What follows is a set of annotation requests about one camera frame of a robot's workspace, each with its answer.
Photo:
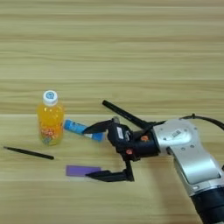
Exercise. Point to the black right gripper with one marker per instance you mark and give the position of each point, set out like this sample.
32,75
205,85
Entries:
144,147

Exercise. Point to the blue glue stick tube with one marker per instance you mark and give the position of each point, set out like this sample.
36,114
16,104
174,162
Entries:
76,127

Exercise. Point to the orange juice bottle white cap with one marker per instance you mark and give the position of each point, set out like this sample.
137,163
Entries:
50,122

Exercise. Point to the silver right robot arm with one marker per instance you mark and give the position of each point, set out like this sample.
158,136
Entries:
192,157

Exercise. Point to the thin black stick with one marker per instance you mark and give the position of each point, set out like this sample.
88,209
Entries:
29,152

